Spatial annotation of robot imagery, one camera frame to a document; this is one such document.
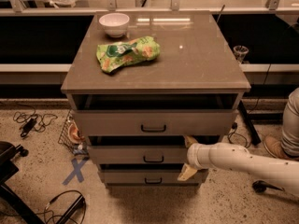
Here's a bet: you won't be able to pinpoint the black office chair base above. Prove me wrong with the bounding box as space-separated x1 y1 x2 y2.
0 141 45 224

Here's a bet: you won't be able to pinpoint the black power adapter cable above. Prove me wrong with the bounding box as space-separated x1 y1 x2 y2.
12 105 59 138

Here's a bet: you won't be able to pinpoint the white ceramic bowl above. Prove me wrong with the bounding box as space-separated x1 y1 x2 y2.
99 13 130 37

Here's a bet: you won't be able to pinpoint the person leg grey trousers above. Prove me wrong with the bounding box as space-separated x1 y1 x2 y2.
282 88 299 157

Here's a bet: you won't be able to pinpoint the black cable coil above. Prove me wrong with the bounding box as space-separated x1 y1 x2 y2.
227 121 252 149

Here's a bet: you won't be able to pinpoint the black stand with cable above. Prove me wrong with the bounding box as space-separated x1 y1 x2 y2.
43 189 87 224

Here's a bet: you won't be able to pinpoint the black chair leg caster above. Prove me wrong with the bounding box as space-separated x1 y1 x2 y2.
252 180 280 193

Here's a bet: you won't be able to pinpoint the green chip bag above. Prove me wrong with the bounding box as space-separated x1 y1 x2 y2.
96 36 160 74

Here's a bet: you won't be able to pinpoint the grey drawer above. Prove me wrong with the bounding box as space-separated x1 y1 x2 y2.
98 170 208 185
72 111 237 137
88 146 188 164

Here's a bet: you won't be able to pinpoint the blue tape cross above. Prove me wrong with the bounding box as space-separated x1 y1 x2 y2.
63 157 89 186

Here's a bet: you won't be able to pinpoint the grey drawer cabinet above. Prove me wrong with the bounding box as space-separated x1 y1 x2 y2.
62 11 250 173

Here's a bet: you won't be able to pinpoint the wire basket with items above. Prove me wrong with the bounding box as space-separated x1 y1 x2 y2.
58 112 88 158

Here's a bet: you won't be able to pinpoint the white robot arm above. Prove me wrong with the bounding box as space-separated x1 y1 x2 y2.
178 135 299 196

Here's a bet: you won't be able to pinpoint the clear glass cup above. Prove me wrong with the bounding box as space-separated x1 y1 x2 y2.
233 45 249 63

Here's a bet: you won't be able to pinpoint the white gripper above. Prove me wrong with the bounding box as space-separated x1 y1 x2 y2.
178 135 211 181

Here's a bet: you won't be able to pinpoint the tan shoe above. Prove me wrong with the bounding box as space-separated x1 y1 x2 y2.
263 135 299 161

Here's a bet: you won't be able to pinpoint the black floor bar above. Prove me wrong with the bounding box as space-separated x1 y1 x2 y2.
238 101 261 146

